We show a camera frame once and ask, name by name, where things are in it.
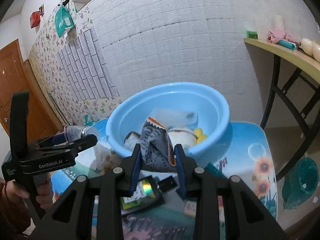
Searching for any wooden side table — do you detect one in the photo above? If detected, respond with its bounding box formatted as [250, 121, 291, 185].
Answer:
[244, 38, 319, 181]

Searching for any black green shampoo bottle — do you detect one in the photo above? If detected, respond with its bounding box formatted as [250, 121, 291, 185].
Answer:
[120, 176, 177, 215]

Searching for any person left hand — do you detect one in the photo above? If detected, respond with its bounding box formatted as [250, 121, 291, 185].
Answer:
[3, 174, 53, 210]

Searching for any white yellow plush toy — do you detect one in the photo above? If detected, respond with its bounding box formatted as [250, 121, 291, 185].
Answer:
[168, 127, 208, 150]

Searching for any wooden door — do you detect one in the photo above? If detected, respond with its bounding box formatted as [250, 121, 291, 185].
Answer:
[0, 40, 63, 141]

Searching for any clear plastic water bottle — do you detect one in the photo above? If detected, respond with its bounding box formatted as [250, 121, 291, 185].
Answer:
[63, 126, 99, 142]

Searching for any grey printed snack bag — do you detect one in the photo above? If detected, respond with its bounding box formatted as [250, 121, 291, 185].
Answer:
[140, 117, 176, 172]

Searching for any clear zip bag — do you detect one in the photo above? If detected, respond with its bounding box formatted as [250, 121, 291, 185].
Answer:
[94, 142, 121, 175]

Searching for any green box on shelf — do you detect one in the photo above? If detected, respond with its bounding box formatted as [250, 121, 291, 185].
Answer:
[246, 31, 258, 40]

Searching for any teal hanging bag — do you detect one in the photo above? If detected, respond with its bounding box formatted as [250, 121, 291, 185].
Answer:
[54, 6, 74, 37]

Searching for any blue plastic basin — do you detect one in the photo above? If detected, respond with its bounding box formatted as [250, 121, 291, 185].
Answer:
[106, 82, 230, 159]

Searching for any white roll on shelf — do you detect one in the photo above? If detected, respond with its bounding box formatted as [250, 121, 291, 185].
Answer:
[273, 15, 286, 30]

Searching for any pink cloth on shelf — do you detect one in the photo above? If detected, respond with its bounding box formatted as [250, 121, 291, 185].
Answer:
[266, 28, 300, 45]

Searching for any cream bun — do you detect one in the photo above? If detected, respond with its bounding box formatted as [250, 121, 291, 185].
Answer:
[312, 43, 320, 62]
[301, 38, 313, 57]

